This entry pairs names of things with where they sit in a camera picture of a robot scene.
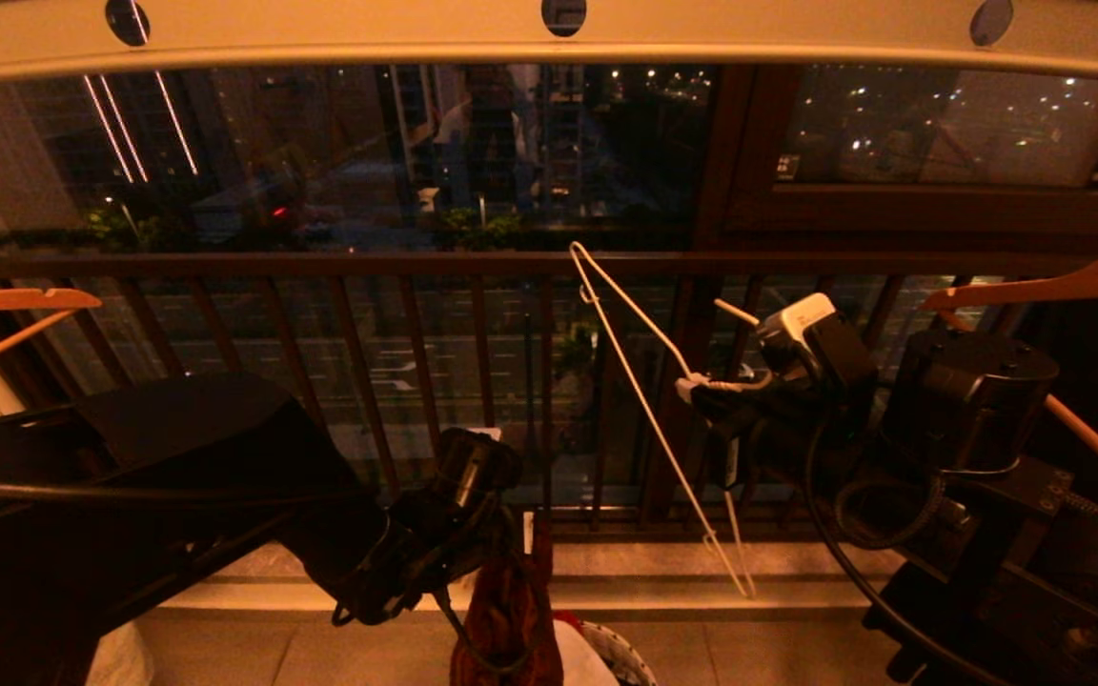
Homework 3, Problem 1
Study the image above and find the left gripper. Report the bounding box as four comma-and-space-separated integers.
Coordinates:
358, 495, 514, 625

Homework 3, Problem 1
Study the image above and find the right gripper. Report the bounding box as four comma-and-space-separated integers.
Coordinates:
674, 319, 882, 489

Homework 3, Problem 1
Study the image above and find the white wire hanger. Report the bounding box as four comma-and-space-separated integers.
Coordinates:
568, 240, 760, 601

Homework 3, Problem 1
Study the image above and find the dark red garment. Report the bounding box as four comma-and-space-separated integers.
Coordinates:
449, 513, 566, 686

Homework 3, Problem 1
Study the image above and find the white garment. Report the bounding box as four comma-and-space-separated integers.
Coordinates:
554, 617, 619, 686

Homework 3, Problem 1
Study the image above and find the white perforated laundry basket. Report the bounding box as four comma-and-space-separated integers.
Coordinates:
576, 617, 661, 686

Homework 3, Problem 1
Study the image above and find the wooden clothes hanger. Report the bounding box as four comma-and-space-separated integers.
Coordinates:
0, 288, 103, 388
921, 232, 1098, 508

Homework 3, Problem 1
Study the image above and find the dark metal balcony railing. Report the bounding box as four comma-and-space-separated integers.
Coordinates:
0, 248, 1098, 530

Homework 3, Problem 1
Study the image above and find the white cloth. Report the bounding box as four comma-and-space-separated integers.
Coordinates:
85, 619, 156, 686

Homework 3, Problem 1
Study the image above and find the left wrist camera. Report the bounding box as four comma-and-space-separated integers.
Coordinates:
433, 428, 524, 514

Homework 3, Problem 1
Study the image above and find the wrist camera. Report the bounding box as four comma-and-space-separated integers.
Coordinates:
433, 428, 524, 514
752, 292, 844, 384

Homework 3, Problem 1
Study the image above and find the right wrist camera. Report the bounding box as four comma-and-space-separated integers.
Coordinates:
752, 292, 844, 384

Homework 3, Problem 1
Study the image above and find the brown wooden window frame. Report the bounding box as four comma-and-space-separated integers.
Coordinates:
697, 63, 1098, 256

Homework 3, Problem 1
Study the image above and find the pale drying rail with holes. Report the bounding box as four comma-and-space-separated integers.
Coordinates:
0, 0, 1098, 89

